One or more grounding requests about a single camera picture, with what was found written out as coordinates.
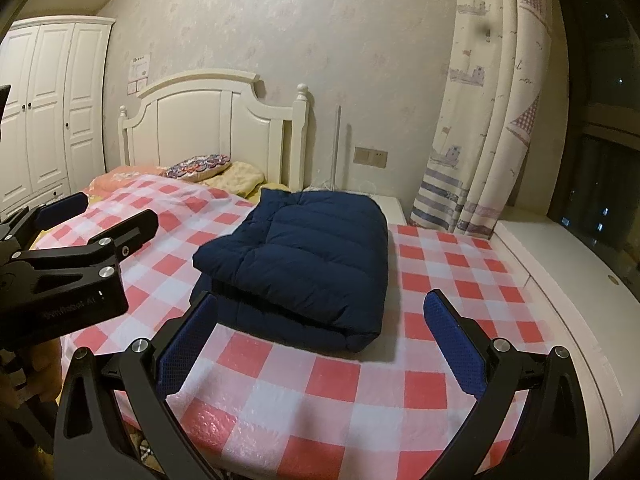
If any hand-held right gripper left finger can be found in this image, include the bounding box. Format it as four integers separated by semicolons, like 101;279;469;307
52;290;220;480

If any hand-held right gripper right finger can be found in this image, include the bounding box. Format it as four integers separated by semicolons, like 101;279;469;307
423;288;592;480

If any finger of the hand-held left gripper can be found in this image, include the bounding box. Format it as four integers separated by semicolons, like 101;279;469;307
14;208;160;280
0;192;90;262

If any navy blue puffer jacket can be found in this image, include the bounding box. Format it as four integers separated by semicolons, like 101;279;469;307
192;186;390;354

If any person's left hand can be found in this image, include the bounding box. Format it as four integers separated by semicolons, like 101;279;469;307
15;341;64;397

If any red white checked blanket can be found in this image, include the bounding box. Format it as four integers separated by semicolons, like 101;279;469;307
30;172;557;466

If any white wardrobe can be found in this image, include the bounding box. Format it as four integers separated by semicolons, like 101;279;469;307
0;16;117;216

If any patterned pillow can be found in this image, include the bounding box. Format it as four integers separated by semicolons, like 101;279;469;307
162;152;234;182

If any white window bench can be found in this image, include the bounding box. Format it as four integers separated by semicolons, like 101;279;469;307
492;217;640;461

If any white wooden bed headboard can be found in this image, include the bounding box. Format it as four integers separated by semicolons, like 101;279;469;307
118;69;311;190

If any white nightstand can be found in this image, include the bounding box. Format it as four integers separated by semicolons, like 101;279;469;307
370;192;407;226

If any white pole lamp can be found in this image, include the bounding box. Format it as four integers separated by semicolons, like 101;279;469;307
325;105;346;192

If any printed cream curtain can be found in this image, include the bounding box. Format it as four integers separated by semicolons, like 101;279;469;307
410;0;554;236

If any dark window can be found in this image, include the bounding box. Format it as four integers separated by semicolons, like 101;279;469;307
547;0;640;302

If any beige wall socket panel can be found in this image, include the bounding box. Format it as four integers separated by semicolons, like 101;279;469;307
353;146;389;168

